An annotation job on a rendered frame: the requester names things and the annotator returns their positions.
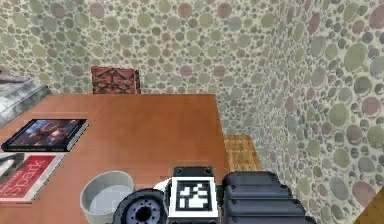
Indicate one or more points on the dark blue book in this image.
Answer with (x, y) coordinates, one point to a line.
(46, 134)

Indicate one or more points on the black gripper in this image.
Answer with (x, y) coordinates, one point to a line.
(141, 208)

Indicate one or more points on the red and white book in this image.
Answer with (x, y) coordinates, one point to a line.
(26, 176)

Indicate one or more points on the brown wooden table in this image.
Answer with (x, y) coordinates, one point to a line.
(140, 133)

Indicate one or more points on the red patterned chair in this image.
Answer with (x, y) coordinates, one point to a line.
(115, 80)

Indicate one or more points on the grey marbled box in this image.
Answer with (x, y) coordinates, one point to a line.
(18, 96)

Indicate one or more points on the grey round bowl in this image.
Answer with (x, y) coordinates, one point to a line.
(105, 196)

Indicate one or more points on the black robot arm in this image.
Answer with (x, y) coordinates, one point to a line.
(253, 200)

